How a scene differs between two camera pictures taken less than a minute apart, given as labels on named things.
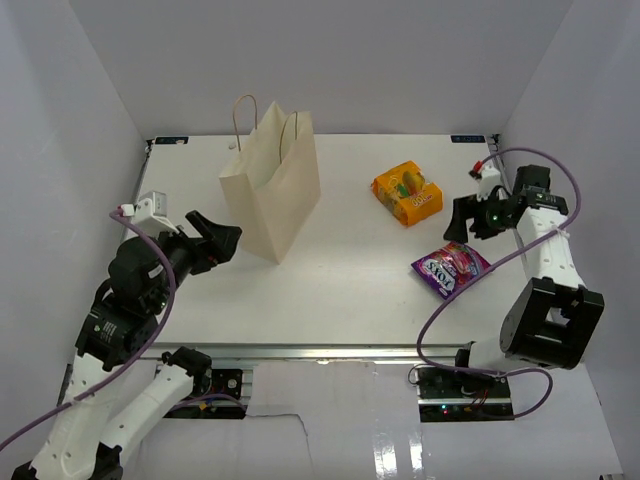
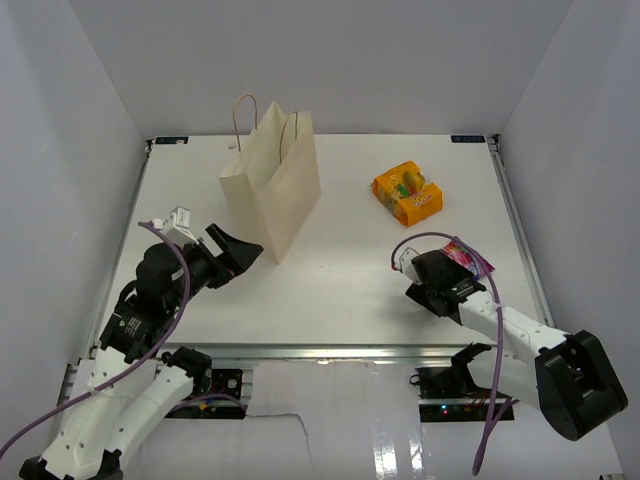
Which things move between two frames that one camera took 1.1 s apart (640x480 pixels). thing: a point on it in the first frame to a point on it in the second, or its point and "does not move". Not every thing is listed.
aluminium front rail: x=314 y=352 does not move
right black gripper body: x=491 y=218 to x=420 y=294
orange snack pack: x=406 y=194 does not move
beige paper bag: x=272 y=184 does not move
